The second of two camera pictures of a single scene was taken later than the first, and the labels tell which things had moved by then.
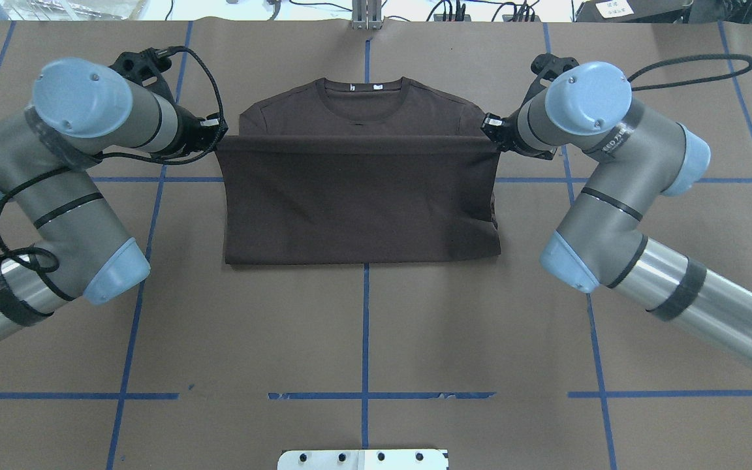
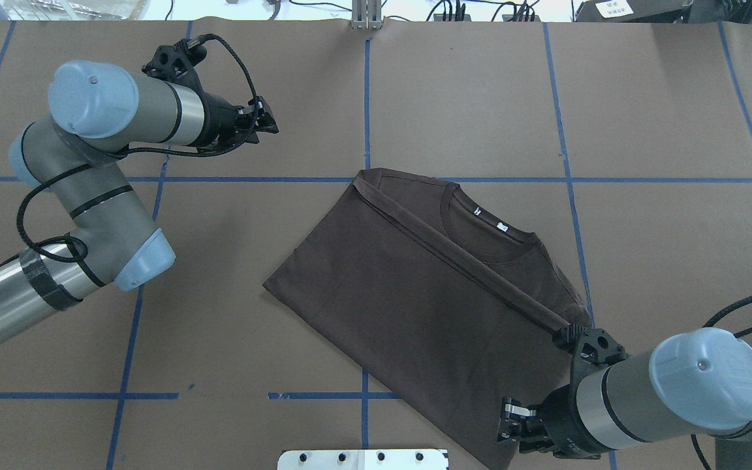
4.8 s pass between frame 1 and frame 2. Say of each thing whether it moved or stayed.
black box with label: stayed
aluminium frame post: stayed
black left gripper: moved
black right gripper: moved
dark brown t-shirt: moved
